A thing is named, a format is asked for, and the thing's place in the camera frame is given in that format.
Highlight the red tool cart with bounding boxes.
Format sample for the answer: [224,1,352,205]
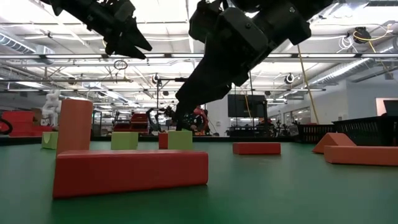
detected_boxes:
[113,113,150,135]

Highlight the hanging black wire loop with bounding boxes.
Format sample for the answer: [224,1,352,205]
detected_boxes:
[113,59,129,71]

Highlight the black reel with yellow cable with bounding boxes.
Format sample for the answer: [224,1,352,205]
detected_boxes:
[352,26,390,45]

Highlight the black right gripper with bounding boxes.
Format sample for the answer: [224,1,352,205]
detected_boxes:
[174,4,312,131]

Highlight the silver round air duct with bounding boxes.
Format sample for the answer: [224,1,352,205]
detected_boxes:
[307,37,398,86]

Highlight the black monitor on stand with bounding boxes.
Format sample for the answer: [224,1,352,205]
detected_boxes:
[227,94,267,118]

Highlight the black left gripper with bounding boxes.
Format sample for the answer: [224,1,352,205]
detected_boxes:
[88,0,154,60]

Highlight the grey ribbed air duct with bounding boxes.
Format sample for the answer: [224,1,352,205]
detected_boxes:
[0,32,55,55]

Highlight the white humanoid figure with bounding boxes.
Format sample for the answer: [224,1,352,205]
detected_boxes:
[41,90,62,128]

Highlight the green foam cube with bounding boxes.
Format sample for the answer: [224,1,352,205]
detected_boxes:
[111,131,139,151]
[167,130,193,151]

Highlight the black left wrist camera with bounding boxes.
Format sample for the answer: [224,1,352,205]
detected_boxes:
[111,0,136,23]

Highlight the red background robot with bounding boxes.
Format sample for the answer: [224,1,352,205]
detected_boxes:
[192,105,210,136]

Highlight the black ring object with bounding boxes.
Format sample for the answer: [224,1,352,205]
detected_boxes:
[0,118,14,136]

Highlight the green foam arch block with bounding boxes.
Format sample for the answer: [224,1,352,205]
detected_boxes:
[41,131,59,150]

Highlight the long red foam block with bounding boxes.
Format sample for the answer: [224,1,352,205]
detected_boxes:
[52,149,210,200]

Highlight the orange foam wedge block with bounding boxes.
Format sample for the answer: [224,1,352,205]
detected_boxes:
[312,133,357,154]

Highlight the red stacked mats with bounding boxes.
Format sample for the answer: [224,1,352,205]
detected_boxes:
[1,111,54,138]

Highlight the small black plastic basket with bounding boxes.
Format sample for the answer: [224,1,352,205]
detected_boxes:
[296,123,336,144]

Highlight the wall screen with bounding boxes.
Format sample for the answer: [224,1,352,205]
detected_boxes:
[375,97,398,118]

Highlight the yellow hanging pole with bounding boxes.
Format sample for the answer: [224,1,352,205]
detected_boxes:
[297,45,320,124]

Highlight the orange foam cylinder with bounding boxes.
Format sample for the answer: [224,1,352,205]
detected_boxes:
[56,98,94,156]

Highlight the small red foam block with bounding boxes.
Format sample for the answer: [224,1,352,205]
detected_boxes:
[158,132,169,150]

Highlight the large black plastic basket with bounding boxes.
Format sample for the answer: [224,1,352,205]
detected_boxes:
[331,115,398,147]

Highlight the long orange foam block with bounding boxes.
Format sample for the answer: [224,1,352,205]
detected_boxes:
[323,145,398,167]

